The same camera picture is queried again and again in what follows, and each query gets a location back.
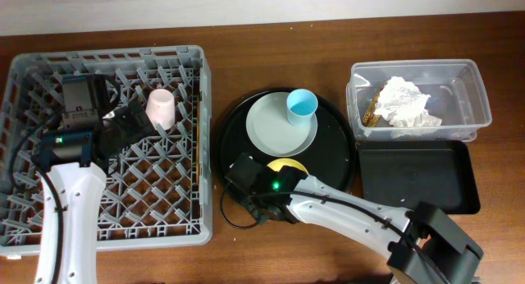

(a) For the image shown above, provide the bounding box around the yellow bowl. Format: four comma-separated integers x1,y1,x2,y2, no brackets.
267,158,308,174

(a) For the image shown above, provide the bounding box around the pink plastic cup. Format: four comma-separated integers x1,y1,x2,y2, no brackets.
145,89,176,131

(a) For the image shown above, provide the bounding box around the wooden chopstick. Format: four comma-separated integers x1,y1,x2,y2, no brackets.
194,97,201,189

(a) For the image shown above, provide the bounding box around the brown snack wrapper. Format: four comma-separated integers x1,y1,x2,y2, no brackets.
362,84,386,127

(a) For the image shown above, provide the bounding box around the white paper napkin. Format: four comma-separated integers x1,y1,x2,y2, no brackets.
372,76,442,128

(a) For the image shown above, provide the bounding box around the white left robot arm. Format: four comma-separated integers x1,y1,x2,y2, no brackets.
32,101,154,283

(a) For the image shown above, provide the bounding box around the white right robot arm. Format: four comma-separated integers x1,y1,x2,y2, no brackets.
247,166,484,283

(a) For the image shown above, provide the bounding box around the grey dishwasher rack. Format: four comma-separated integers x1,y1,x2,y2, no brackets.
1,45,212,257

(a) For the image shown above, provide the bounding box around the black round tray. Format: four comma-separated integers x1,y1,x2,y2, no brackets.
213,88,357,191

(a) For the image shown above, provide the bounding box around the grey round plate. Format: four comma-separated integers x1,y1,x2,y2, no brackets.
245,92,318,158

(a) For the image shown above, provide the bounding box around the blue plastic cup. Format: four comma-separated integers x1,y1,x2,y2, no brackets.
286,89,318,126

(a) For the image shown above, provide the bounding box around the black rectangular tray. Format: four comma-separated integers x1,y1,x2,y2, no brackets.
358,140,481,214

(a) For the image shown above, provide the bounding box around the clear plastic bin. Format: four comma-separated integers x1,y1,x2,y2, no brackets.
346,59,492,142

